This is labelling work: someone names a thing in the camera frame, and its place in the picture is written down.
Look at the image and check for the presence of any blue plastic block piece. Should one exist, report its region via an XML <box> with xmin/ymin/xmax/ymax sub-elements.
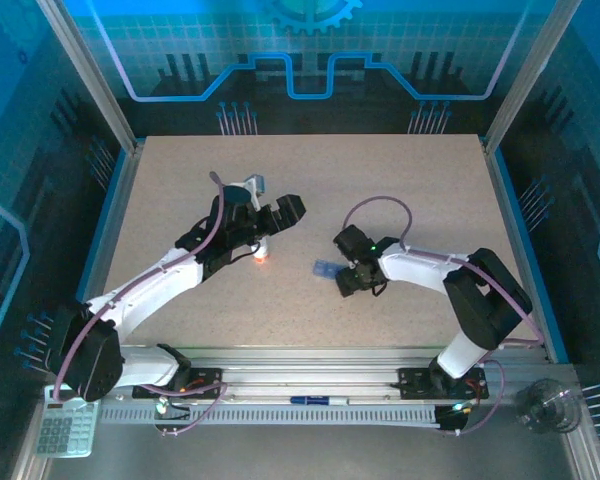
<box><xmin>312</xmin><ymin>258</ymin><xmax>343</xmax><ymax>281</ymax></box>

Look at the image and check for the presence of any blue white marker pen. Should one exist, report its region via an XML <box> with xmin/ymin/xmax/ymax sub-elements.
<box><xmin>289</xmin><ymin>395</ymin><xmax>351</xmax><ymax>407</ymax></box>

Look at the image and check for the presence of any clear plastic cup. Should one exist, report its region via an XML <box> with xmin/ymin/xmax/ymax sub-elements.
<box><xmin>514</xmin><ymin>378</ymin><xmax>584</xmax><ymax>434</ymax></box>

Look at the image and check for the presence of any white desk calculator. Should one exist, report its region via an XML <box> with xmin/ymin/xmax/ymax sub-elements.
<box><xmin>33</xmin><ymin>387</ymin><xmax>101</xmax><ymax>459</ymax></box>

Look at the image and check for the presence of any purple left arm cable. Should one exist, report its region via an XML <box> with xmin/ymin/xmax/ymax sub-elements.
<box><xmin>52</xmin><ymin>171</ymin><xmax>230</xmax><ymax>437</ymax></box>

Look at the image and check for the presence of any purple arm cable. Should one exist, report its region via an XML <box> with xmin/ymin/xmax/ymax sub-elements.
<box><xmin>52</xmin><ymin>171</ymin><xmax>230</xmax><ymax>437</ymax></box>
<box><xmin>343</xmin><ymin>195</ymin><xmax>546</xmax><ymax>437</ymax></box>

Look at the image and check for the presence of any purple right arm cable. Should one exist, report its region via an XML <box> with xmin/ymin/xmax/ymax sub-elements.
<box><xmin>343</xmin><ymin>195</ymin><xmax>546</xmax><ymax>437</ymax></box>

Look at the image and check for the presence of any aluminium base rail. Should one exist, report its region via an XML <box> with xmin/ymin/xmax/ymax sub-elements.
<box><xmin>49</xmin><ymin>345</ymin><xmax>576</xmax><ymax>402</ymax></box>

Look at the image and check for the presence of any grey slotted cable duct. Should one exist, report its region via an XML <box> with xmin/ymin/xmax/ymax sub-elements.
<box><xmin>99</xmin><ymin>403</ymin><xmax>439</xmax><ymax>427</ymax></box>

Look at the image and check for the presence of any aluminium frame post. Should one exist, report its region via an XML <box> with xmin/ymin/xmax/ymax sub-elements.
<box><xmin>482</xmin><ymin>0</ymin><xmax>584</xmax><ymax>154</ymax></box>
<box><xmin>35</xmin><ymin>0</ymin><xmax>142</xmax><ymax>152</ymax></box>

